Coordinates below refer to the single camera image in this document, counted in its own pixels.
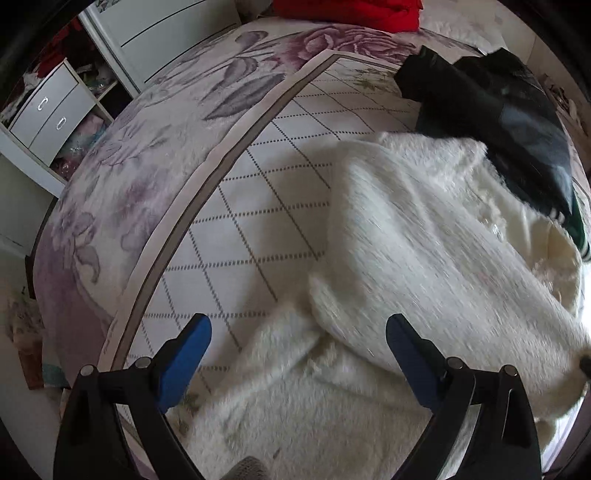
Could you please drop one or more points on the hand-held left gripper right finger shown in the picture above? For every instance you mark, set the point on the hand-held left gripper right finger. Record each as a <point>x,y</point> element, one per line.
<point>411,355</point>

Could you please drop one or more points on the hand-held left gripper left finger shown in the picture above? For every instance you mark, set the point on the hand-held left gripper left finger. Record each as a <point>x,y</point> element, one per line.
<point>184,355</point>

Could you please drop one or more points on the white fluffy garment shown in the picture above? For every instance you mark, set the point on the white fluffy garment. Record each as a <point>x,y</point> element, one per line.
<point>415,258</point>

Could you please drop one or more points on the patterned bag on floor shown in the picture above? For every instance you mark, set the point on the patterned bag on floor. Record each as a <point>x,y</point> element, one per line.
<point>30,341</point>

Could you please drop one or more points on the floral printed diamond-pattern cloth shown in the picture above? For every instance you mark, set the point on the floral printed diamond-pattern cloth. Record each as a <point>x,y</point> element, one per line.
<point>258,207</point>

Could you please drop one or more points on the black jacket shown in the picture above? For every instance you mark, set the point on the black jacket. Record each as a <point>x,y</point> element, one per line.
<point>485,106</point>

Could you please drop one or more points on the purple floral plush blanket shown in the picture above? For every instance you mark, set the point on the purple floral plush blanket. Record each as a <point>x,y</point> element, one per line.
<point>184,92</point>

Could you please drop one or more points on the white drawer cabinet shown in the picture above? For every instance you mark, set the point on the white drawer cabinet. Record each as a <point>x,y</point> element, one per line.
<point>46,120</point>

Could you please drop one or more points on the white wardrobe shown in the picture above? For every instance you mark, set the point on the white wardrobe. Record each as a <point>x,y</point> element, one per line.
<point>161,32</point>

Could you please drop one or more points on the red garment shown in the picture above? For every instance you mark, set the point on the red garment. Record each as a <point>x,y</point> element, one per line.
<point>351,11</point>

